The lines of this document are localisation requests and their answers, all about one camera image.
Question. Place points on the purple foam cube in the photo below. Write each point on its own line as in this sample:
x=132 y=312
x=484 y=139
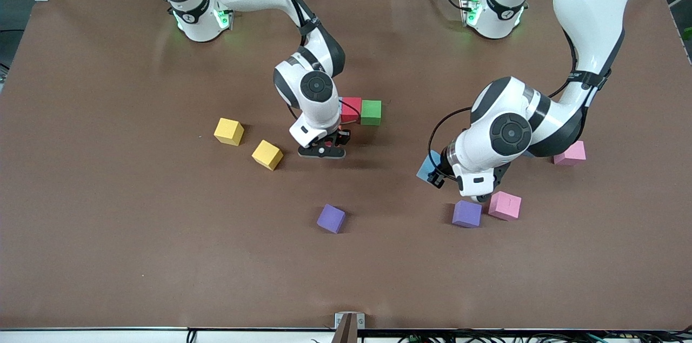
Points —
x=331 y=218
x=467 y=215

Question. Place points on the red foam cube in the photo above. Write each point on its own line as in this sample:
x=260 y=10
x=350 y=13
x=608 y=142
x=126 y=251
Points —
x=331 y=142
x=352 y=109

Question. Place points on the green foam cube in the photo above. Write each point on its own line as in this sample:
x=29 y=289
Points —
x=371 y=112

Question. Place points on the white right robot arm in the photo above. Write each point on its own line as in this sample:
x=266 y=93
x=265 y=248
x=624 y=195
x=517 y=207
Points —
x=319 y=117

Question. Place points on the yellow foam cube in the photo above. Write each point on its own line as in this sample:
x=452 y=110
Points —
x=228 y=131
x=267 y=154

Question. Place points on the light blue foam cube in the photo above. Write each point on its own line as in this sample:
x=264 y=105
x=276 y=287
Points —
x=426 y=163

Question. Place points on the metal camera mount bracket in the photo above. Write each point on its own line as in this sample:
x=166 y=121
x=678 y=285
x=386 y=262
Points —
x=348 y=327

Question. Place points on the pink foam cube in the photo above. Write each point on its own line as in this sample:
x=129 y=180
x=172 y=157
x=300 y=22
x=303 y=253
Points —
x=573 y=154
x=505 y=205

